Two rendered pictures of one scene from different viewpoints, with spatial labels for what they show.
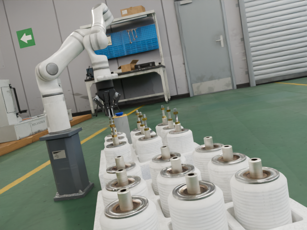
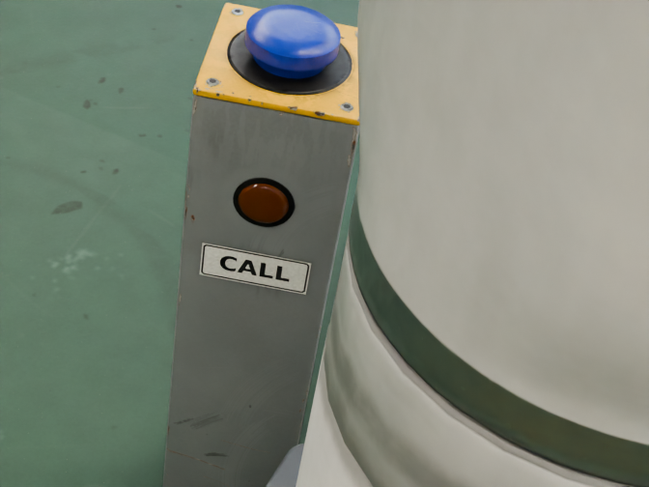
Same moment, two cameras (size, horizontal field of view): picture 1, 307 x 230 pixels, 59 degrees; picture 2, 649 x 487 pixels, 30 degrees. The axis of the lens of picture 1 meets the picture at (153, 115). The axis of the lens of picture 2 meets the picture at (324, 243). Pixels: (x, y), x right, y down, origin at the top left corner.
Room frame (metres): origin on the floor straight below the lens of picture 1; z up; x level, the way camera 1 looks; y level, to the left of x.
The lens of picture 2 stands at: (1.29, 0.60, 0.60)
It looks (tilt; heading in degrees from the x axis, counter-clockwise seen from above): 42 degrees down; 279
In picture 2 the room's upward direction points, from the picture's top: 11 degrees clockwise
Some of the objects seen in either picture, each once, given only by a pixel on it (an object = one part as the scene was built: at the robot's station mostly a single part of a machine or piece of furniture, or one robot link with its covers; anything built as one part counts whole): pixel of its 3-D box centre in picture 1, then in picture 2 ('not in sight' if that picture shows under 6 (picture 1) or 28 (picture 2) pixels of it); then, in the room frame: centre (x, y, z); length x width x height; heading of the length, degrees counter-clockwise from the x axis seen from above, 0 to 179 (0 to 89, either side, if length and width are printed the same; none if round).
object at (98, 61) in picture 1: (95, 52); not in sight; (1.21, 0.20, 0.62); 0.09 x 0.07 x 0.15; 86
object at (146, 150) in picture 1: (152, 161); not in sight; (0.99, 0.03, 0.16); 0.10 x 0.10 x 0.18
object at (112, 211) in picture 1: (126, 206); not in sight; (0.44, 0.07, 0.25); 0.08 x 0.08 x 0.01
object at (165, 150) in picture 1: (165, 153); not in sight; (0.69, -0.01, 0.26); 0.02 x 0.02 x 0.03
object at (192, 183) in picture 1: (192, 183); not in sight; (0.45, -0.04, 0.26); 0.02 x 0.02 x 0.03
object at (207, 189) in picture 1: (193, 190); not in sight; (0.45, -0.04, 0.25); 0.08 x 0.08 x 0.01
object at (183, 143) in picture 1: (182, 154); not in sight; (1.01, -0.08, 0.16); 0.10 x 0.10 x 0.18
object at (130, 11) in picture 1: (133, 12); not in sight; (5.93, 0.03, 1.96); 0.46 x 0.28 x 0.16; 77
